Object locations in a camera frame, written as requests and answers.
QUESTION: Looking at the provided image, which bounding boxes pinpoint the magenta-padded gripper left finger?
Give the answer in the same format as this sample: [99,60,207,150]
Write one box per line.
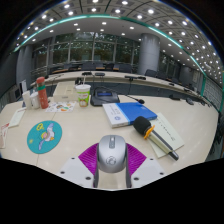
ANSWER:
[57,142,101,189]

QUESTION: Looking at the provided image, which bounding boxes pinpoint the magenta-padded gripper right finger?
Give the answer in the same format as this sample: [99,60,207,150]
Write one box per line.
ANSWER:
[124,143,167,189]

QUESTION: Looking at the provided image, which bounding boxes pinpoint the silver grey computer mouse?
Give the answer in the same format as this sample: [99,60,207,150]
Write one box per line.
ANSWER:
[96,134,128,174]

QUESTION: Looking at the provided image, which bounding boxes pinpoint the round teal cartoon mouse pad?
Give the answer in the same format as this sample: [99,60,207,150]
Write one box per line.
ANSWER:
[26,120,63,155]

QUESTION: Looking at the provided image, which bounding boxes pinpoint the black silver handheld microphone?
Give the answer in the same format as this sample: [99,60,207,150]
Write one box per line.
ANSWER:
[132,115,180,162]

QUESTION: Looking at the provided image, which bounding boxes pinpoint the pale green booklet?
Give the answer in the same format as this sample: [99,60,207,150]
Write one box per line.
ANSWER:
[146,112,185,159]

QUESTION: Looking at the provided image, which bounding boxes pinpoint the blue and white book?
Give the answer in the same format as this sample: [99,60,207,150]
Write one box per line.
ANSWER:
[101,101,158,129]

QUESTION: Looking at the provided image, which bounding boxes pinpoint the green printed paper cup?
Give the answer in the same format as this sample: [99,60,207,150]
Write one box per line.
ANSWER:
[75,74,92,108]

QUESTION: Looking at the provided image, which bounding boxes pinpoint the dark desk conference microphone unit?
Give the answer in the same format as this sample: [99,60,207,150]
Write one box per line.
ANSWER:
[89,87,146,107]

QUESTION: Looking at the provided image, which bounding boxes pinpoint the white printed paper sheet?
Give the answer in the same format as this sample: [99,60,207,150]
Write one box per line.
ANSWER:
[8,107,27,128]

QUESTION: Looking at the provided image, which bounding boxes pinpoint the white lidded cup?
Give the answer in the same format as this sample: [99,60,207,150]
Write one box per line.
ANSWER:
[29,91,41,110]

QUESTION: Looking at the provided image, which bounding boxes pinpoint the red and white leaflet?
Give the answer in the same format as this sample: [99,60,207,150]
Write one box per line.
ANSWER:
[0,122,10,150]

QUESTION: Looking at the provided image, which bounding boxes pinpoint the red drink bottle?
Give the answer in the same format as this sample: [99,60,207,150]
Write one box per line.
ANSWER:
[35,76,50,110]

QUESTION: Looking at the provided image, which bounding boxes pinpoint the plain white paper cup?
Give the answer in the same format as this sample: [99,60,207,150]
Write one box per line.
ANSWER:
[21,90,33,111]

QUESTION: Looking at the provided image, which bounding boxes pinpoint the dark office chairs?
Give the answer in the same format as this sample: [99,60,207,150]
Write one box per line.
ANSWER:
[76,61,201,101]

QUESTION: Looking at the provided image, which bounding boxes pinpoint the ceiling lights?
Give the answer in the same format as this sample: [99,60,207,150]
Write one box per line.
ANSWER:
[13,0,224,84]

